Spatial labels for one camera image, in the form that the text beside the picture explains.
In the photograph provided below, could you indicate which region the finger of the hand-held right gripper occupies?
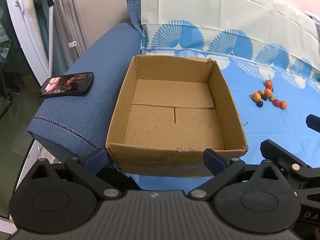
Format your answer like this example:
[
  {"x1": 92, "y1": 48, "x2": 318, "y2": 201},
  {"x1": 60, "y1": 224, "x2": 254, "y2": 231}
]
[
  {"x1": 260, "y1": 139, "x2": 309, "y2": 180},
  {"x1": 306, "y1": 114, "x2": 320, "y2": 132}
]

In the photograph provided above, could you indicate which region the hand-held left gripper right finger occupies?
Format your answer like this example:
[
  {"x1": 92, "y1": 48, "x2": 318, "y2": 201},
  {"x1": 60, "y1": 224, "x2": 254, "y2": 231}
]
[{"x1": 187, "y1": 149, "x2": 290, "y2": 202}]

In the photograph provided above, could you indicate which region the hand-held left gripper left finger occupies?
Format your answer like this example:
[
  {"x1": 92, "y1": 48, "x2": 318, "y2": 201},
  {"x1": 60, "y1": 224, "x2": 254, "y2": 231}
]
[{"x1": 31, "y1": 148, "x2": 123, "y2": 201}]

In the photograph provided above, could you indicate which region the brown cardboard box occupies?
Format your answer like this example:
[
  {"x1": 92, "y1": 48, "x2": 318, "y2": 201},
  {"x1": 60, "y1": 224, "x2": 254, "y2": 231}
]
[{"x1": 105, "y1": 54, "x2": 249, "y2": 178}]

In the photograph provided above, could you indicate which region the blue white fan print sheet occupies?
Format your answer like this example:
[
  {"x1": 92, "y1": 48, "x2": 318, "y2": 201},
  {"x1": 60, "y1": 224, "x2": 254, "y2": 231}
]
[{"x1": 135, "y1": 0, "x2": 320, "y2": 190}]

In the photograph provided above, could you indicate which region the blue denim sofa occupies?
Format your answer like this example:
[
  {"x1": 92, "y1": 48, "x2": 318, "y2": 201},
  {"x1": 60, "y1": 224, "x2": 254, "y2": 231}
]
[{"x1": 27, "y1": 0, "x2": 145, "y2": 188}]

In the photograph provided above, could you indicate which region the black smartphone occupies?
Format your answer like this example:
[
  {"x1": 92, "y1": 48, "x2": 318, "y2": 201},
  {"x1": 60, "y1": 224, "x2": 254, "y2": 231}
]
[{"x1": 38, "y1": 72, "x2": 95, "y2": 98}]

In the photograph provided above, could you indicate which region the floral blanket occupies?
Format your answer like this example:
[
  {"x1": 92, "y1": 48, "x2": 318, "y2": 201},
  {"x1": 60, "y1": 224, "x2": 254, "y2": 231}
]
[{"x1": 304, "y1": 10, "x2": 320, "y2": 38}]

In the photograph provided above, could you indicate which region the teal curtain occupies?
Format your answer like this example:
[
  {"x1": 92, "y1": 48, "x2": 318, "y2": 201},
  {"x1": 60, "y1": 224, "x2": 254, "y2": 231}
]
[{"x1": 32, "y1": 0, "x2": 54, "y2": 73}]

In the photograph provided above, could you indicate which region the grey curtain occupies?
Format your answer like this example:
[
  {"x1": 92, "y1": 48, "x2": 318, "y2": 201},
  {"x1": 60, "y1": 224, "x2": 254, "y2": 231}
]
[{"x1": 54, "y1": 0, "x2": 88, "y2": 70}]

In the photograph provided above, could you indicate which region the plaid hanging shirt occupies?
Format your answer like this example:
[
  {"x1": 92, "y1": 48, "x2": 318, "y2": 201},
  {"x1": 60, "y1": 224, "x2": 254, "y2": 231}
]
[{"x1": 0, "y1": 5, "x2": 12, "y2": 63}]

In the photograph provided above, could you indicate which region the braided steamer hose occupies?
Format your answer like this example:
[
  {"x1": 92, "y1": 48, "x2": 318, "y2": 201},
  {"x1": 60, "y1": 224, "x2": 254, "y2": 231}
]
[{"x1": 47, "y1": 5, "x2": 56, "y2": 78}]

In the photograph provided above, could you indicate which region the white door frame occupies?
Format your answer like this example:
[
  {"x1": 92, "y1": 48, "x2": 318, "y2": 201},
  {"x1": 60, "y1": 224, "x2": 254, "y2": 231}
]
[{"x1": 5, "y1": 0, "x2": 50, "y2": 85}]

